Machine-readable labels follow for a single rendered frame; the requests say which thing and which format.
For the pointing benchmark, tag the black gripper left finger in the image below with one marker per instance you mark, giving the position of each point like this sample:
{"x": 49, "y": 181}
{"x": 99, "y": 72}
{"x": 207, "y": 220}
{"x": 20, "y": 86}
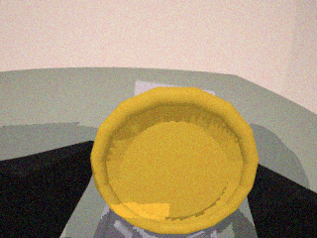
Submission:
{"x": 39, "y": 192}

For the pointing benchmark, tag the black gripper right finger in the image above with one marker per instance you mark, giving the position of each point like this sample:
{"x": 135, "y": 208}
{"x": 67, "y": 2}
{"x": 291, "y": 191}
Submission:
{"x": 281, "y": 207}

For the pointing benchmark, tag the yellow plate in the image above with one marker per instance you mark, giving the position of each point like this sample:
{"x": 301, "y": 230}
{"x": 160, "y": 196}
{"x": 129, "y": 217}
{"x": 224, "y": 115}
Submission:
{"x": 174, "y": 160}

